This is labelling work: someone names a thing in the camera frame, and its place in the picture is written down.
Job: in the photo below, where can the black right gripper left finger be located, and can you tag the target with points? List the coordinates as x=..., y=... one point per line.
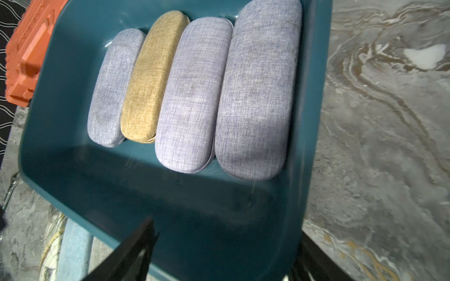
x=130, y=261

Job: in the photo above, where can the light blue glasses case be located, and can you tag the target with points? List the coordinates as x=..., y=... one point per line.
x=75, y=252

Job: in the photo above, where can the teal plastic storage tray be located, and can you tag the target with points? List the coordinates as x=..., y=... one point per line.
x=211, y=226

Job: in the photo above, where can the cream map print glasses case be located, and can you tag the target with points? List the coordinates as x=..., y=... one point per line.
x=53, y=240

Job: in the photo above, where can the lavender fabric glasses case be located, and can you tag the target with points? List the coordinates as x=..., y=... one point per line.
x=103, y=124
x=258, y=88
x=187, y=121

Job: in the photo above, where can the orange plastic tool case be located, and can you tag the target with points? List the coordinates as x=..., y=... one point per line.
x=26, y=50

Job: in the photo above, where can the tan fabric glasses case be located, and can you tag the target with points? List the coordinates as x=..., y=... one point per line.
x=146, y=88

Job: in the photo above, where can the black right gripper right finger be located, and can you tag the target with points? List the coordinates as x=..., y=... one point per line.
x=312, y=264

